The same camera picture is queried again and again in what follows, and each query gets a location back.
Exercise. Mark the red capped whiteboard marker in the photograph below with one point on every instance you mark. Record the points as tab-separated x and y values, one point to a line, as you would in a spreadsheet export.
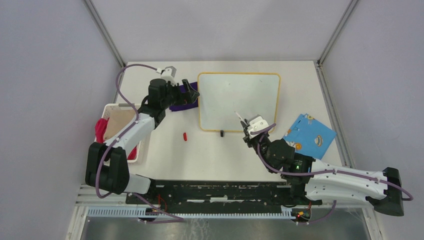
239	116

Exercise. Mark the blue patterned cloth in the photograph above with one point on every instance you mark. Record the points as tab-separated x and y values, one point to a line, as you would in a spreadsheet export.
309	136

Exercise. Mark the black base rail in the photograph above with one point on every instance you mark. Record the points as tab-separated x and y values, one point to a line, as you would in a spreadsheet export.
224	197

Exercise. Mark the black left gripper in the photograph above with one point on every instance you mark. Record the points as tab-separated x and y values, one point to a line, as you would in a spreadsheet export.
183	98

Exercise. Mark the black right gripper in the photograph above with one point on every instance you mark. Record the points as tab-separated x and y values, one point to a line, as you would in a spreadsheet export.
246	139

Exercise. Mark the purple cloth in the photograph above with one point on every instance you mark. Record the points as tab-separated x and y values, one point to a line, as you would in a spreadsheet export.
185	96

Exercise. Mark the white plastic basket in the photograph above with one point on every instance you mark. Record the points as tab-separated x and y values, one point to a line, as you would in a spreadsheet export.
100	125

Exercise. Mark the beige cloth in basket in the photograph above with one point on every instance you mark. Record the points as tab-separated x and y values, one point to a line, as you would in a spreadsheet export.
118	120

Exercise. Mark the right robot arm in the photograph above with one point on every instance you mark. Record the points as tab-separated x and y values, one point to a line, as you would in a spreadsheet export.
315	180

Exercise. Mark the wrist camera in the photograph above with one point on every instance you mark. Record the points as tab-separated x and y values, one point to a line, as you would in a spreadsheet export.
168	73
257	125

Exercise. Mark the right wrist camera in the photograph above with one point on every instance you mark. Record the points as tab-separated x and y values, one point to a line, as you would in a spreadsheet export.
257	125

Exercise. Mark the yellow framed whiteboard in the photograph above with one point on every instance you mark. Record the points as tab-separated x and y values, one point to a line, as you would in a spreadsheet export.
247	93

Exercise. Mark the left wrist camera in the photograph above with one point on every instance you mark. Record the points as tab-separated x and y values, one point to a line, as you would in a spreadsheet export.
168	73

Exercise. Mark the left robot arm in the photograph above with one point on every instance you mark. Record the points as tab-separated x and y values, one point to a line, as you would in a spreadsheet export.
107	163

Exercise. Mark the white cable comb strip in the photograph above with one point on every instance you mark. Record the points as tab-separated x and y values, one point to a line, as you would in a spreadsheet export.
142	212

